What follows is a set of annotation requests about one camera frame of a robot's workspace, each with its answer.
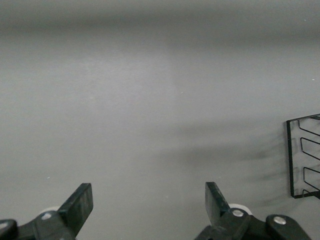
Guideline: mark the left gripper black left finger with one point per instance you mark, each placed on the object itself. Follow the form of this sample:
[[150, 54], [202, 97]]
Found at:
[[75, 212]]

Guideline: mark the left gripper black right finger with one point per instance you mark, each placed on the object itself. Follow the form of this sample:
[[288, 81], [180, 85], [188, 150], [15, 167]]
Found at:
[[217, 212]]

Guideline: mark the dark grey table mat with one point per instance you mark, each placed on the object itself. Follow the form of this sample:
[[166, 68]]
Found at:
[[125, 100]]

